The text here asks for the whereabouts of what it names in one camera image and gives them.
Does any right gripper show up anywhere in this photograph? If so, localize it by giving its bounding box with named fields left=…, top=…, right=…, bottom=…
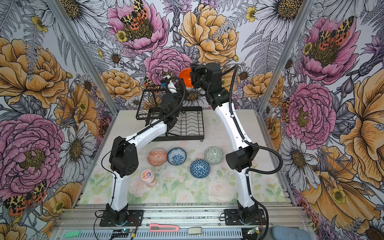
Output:
left=190, top=62, right=212, bottom=92

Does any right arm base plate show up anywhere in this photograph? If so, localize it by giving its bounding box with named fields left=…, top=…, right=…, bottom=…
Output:
left=224, top=209, right=267, bottom=226

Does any green patterned ceramic bowl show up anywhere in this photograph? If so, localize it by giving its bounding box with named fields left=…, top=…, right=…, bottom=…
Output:
left=204, top=147, right=224, bottom=165

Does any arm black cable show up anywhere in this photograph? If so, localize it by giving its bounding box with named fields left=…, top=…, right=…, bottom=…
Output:
left=100, top=75, right=187, bottom=211
left=221, top=64, right=284, bottom=240

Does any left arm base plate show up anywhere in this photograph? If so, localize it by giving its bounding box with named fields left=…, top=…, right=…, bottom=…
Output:
left=99, top=210, right=144, bottom=227

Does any dark blue patterned bowl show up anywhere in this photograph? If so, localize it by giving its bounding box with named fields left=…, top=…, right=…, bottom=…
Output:
left=190, top=159, right=211, bottom=179

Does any blue floral ceramic bowl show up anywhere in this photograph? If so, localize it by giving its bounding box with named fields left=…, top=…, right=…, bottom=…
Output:
left=167, top=148, right=187, bottom=166

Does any orange plastic bowl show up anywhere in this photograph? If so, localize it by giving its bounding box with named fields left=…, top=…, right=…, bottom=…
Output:
left=179, top=68, right=194, bottom=88

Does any orange patterned ceramic bowl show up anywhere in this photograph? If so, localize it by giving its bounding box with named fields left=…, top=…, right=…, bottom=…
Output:
left=147, top=148, right=167, bottom=167

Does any green led circuit board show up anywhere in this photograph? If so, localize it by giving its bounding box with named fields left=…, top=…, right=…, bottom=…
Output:
left=63, top=230, right=81, bottom=239

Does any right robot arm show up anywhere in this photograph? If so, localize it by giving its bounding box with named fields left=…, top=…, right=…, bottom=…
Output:
left=190, top=63, right=259, bottom=223

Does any pink lidded small jar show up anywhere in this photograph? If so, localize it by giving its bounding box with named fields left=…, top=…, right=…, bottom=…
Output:
left=141, top=170, right=157, bottom=188

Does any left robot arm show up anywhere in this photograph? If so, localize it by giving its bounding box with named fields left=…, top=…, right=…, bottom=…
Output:
left=105, top=77, right=187, bottom=226

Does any black wire dish rack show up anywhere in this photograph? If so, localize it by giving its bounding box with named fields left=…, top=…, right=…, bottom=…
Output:
left=132, top=86, right=205, bottom=142

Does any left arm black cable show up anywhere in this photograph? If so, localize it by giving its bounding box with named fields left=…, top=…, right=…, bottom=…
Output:
left=100, top=75, right=187, bottom=211

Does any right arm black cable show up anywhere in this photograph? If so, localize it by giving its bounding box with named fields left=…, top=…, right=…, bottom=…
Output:
left=221, top=64, right=284, bottom=240

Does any blue cloth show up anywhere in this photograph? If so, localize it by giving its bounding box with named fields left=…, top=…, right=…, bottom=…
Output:
left=272, top=226, right=311, bottom=240

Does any pink utility knife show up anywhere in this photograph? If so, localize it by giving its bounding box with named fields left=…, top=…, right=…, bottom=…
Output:
left=149, top=223, right=180, bottom=233

